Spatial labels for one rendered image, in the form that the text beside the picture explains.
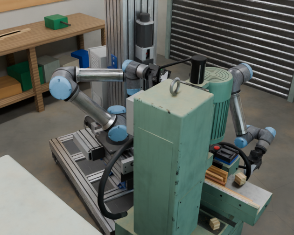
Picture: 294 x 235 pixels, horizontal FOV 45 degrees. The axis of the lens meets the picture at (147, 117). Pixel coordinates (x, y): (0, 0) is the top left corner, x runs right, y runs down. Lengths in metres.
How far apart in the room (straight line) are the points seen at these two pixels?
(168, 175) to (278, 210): 1.92
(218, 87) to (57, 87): 0.86
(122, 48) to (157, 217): 1.10
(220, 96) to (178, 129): 0.35
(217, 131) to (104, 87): 1.16
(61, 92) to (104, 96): 0.71
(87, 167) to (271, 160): 1.79
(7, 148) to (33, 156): 0.33
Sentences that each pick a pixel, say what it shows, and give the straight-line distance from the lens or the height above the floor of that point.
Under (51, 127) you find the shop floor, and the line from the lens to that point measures 4.02.
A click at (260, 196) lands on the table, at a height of 0.90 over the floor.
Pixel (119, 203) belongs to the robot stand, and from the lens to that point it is 2.71.
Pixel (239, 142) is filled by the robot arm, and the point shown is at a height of 0.88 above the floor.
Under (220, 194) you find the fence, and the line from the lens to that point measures 1.77.
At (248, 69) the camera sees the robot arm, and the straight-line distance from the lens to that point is 2.26.
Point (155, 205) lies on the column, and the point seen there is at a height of 1.06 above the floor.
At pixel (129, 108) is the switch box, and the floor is 1.44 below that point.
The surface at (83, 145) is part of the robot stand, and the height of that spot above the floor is 0.73.
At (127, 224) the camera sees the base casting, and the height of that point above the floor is 0.80.
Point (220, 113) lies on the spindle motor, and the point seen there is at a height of 1.36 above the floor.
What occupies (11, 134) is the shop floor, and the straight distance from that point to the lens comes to 4.03.
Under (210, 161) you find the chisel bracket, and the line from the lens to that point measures 1.78.
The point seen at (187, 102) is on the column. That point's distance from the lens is 1.26.
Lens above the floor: 2.12
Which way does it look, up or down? 31 degrees down
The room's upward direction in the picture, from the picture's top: 1 degrees clockwise
